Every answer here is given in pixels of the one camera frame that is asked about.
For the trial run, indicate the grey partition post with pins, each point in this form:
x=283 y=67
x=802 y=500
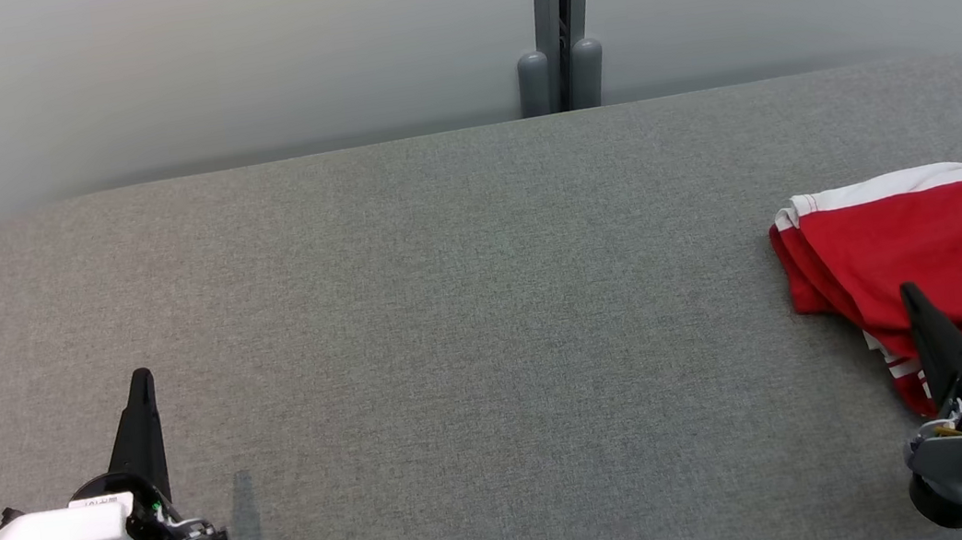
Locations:
x=590 y=74
x=534 y=82

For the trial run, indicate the red shorts white stripe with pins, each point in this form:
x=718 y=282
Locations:
x=897 y=252

